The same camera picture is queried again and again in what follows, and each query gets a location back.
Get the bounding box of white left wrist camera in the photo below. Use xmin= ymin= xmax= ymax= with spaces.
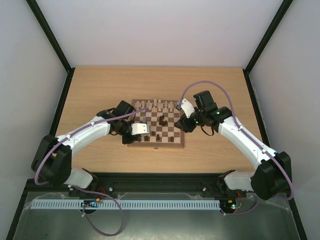
xmin=131 ymin=122 xmax=150 ymax=136

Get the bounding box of controller board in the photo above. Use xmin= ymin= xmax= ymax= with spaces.
xmin=79 ymin=198 xmax=104 ymax=208
xmin=221 ymin=198 xmax=244 ymax=210

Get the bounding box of left controller board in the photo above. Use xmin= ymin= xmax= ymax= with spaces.
xmin=79 ymin=198 xmax=104 ymax=208

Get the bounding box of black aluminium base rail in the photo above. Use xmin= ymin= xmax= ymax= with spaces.
xmin=24 ymin=171 xmax=291 ymax=198

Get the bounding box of pile of dark chess pieces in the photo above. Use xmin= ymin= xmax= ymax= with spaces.
xmin=158 ymin=115 xmax=168 ymax=127

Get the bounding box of white slotted cable duct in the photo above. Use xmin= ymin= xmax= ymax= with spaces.
xmin=30 ymin=199 xmax=220 ymax=210

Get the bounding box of wooden chess board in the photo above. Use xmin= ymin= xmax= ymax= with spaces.
xmin=129 ymin=106 xmax=185 ymax=149

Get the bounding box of row of white chess pieces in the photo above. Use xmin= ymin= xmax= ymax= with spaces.
xmin=132 ymin=99 xmax=178 ymax=113

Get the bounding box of right controller board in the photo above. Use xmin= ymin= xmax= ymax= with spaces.
xmin=221 ymin=198 xmax=244 ymax=210

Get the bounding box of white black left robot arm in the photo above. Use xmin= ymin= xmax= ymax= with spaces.
xmin=31 ymin=100 xmax=150 ymax=191

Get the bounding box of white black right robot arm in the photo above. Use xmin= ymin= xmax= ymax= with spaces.
xmin=174 ymin=90 xmax=293 ymax=200

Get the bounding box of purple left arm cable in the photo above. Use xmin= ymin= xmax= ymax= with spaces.
xmin=34 ymin=107 xmax=148 ymax=236

